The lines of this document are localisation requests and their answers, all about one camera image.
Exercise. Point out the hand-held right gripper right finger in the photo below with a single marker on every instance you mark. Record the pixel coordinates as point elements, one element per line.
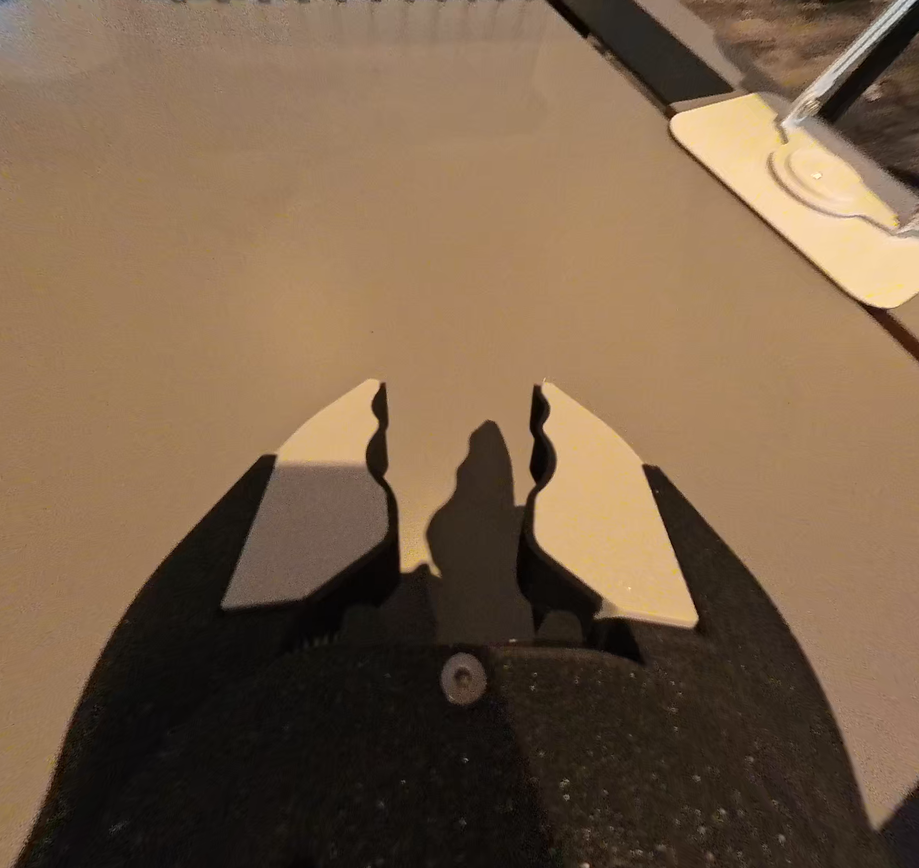
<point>603,523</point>

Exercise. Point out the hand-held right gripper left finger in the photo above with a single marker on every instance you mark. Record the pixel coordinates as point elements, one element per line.
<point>316,523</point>

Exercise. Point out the black pad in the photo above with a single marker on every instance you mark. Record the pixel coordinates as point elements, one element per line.
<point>639,35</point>

